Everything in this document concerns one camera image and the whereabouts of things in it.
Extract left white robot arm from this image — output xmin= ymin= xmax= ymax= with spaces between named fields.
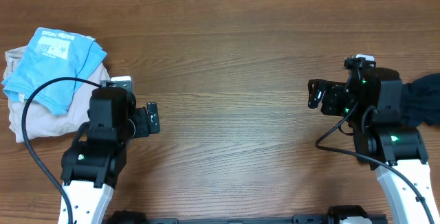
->
xmin=58 ymin=87 xmax=160 ymax=223

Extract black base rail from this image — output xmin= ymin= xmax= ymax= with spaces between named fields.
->
xmin=103 ymin=205 xmax=388 ymax=224

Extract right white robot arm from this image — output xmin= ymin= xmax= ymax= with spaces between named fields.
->
xmin=308 ymin=66 xmax=439 ymax=223

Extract folded beige khaki pants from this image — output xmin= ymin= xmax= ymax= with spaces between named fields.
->
xmin=3 ymin=46 xmax=110 ymax=143

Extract light blue printed t-shirt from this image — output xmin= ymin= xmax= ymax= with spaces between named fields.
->
xmin=2 ymin=27 xmax=107 ymax=102

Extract black Nike garment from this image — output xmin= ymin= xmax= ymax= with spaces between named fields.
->
xmin=400 ymin=73 xmax=439 ymax=127

